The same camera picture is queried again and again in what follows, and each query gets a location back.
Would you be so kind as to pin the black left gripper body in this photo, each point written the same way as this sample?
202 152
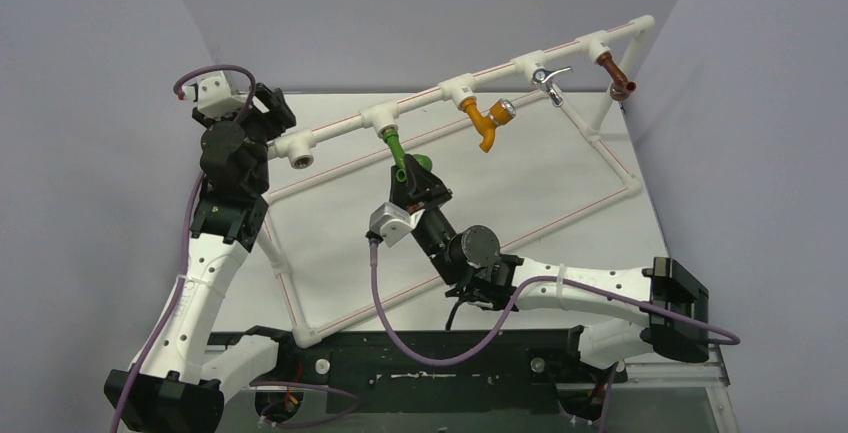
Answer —
262 127

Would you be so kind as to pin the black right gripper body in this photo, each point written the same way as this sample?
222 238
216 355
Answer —
424 190

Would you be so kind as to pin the white PVC pipe frame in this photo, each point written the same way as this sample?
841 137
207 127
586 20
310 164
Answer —
616 50

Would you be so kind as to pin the green water faucet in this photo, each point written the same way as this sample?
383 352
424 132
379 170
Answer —
391 139

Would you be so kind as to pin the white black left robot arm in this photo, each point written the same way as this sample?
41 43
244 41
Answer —
172 386

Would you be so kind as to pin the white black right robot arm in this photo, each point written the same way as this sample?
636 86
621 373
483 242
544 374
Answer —
661 308

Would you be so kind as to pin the orange water faucet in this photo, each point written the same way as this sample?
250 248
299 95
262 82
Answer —
500 114

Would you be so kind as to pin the chrome lever water faucet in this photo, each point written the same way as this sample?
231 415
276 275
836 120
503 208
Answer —
544 80

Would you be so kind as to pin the brown water faucet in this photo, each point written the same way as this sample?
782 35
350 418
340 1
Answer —
621 87

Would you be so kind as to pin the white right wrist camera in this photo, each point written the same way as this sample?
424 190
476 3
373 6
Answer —
390 223

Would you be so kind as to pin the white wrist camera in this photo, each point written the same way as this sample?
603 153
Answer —
213 97
390 223

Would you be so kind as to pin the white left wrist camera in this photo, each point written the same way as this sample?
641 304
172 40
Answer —
213 97

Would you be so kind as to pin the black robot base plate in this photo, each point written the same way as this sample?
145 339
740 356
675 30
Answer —
533 371

